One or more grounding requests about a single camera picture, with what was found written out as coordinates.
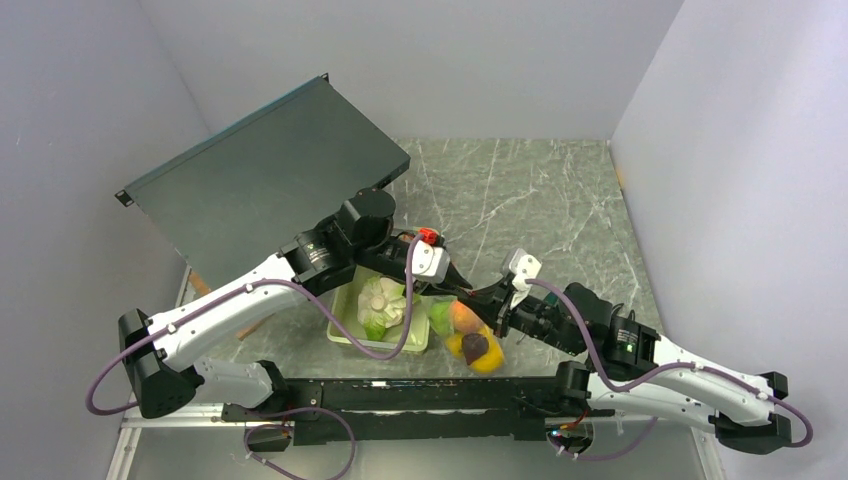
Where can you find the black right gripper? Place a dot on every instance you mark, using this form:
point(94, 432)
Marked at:
point(489, 303)

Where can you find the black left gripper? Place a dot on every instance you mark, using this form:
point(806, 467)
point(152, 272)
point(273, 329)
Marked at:
point(448, 287)

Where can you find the orange red peach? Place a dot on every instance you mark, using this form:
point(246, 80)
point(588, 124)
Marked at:
point(464, 319)

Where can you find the light green bitter gourd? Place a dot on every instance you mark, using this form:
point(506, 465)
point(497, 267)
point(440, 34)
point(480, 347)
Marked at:
point(440, 318)

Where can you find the clear zip bag orange zipper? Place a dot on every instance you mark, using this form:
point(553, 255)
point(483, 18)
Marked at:
point(466, 336)

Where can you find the dark red plum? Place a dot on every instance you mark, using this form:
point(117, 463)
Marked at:
point(474, 346)

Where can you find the yellow corn cob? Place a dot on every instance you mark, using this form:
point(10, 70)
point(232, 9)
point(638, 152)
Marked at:
point(454, 344)

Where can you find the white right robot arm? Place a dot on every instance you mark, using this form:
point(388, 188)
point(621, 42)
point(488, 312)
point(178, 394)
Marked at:
point(631, 367)

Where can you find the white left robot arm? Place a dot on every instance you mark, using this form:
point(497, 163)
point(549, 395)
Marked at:
point(165, 355)

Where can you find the white cauliflower with leaves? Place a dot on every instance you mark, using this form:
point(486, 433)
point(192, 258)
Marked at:
point(381, 305)

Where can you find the dark grey rack server chassis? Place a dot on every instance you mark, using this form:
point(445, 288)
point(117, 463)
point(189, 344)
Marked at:
point(228, 202)

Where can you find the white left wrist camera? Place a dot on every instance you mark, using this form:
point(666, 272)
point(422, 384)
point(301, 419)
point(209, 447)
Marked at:
point(429, 263)

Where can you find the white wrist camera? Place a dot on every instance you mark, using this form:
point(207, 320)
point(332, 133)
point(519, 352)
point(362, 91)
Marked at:
point(521, 267)
point(429, 263)

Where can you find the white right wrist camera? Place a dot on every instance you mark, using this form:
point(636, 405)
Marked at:
point(521, 267)

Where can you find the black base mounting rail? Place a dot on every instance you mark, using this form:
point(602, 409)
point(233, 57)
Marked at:
point(522, 408)

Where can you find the aluminium frame rail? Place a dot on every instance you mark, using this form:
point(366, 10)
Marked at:
point(132, 425)

